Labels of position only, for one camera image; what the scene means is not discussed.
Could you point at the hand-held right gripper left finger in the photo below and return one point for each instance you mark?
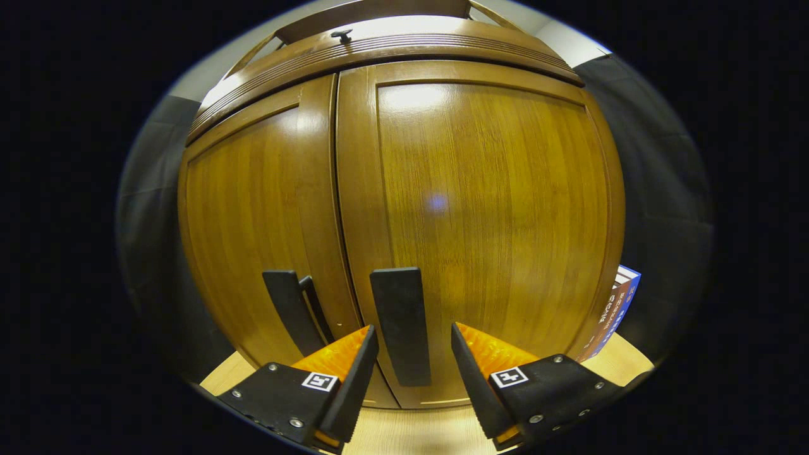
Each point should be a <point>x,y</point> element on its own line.
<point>354,385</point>

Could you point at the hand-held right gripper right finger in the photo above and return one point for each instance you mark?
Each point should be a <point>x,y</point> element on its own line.
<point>474,385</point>

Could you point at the wooden cabinet door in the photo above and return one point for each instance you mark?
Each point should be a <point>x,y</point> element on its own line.
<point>253,208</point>
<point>493,208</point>

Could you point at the wooden double-door shoe cabinet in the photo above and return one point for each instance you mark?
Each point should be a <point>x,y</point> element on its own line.
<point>379,47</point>

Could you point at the blue and brown box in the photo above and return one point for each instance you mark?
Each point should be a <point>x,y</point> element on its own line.
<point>616,309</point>

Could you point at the black drawer knob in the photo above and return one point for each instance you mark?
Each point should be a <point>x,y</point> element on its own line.
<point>342,35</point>

